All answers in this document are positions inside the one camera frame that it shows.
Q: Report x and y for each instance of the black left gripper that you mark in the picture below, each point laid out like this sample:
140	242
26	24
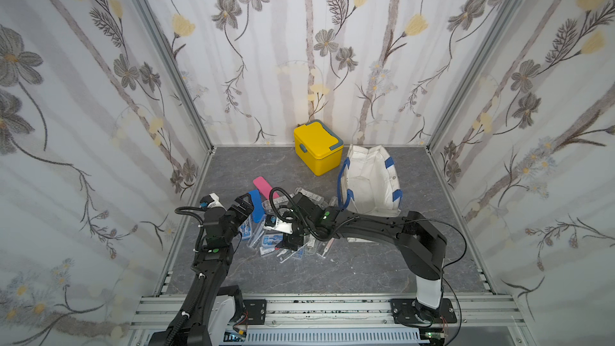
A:
247	209

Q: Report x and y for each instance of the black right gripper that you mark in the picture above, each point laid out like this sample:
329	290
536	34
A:
293	231

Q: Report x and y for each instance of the clear case blue label compass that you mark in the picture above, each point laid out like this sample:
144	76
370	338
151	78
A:
271	240

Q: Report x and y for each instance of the blue opaque plastic case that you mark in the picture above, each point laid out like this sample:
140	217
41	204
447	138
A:
258	212

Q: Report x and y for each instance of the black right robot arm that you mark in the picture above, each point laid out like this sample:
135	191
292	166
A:
420	243

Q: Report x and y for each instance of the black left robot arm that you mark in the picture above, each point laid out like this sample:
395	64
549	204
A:
213	255

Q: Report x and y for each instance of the clear case pink compass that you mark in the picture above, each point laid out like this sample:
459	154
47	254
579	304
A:
324	248

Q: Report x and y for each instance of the pink plastic case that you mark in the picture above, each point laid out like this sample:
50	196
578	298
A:
262	186

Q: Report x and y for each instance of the yellow lidded storage box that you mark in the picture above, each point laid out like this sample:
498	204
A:
318	147

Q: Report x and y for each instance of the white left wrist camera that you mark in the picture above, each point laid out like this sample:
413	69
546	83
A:
210	201

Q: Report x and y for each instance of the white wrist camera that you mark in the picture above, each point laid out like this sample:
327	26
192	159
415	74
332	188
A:
210	201
271	223

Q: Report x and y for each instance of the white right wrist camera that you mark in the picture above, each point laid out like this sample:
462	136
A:
271	223

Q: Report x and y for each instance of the white canvas bag blue handles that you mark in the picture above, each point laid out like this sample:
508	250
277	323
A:
368	183

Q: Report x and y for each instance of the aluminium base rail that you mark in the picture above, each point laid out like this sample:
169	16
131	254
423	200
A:
343	319

